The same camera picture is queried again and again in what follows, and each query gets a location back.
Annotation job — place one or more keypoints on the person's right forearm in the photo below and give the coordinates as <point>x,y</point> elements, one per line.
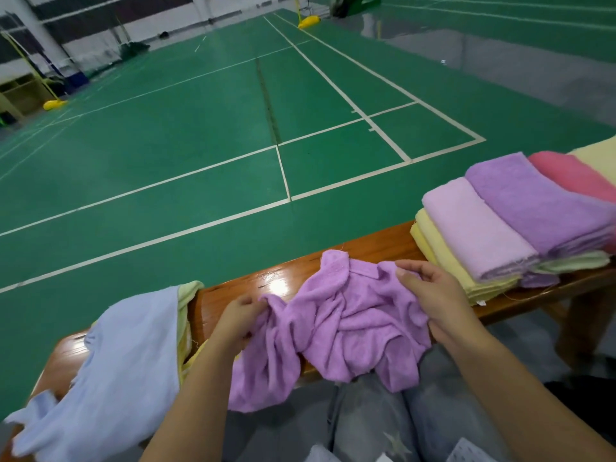
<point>539,409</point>

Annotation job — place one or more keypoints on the black sports bag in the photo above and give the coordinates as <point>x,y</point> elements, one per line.
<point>351,4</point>

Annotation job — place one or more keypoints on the brown wooden bench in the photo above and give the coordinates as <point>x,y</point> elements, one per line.
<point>375,247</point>

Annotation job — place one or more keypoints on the light pink towel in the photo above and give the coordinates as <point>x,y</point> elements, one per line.
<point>476,231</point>

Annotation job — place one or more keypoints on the person's left forearm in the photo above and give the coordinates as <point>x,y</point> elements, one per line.
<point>197,409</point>

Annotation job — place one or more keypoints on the person's left hand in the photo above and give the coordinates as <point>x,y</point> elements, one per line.
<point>236,324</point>

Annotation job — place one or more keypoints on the purple towel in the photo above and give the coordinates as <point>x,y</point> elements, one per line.
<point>346,317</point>
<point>539,199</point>
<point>539,280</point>

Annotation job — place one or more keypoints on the light green striped towel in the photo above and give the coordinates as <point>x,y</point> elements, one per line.
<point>573,261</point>

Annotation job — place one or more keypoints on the hot pink towel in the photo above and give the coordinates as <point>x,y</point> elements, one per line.
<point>573,173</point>

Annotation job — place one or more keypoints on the yellow wooden stand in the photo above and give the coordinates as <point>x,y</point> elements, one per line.
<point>19,96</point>

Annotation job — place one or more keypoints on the white blue towel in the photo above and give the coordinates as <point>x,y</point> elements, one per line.
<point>106,380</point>

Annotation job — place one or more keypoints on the pale yellow towel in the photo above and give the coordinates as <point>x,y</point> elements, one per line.
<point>452,266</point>
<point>421,243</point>
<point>602,157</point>

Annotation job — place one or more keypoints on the yellow green towel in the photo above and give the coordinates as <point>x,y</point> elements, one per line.
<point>188,312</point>

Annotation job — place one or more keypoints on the person's right hand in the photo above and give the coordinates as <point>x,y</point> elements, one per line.
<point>438,298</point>

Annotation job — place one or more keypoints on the person's grey trousers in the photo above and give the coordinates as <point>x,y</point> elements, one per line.
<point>423,418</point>

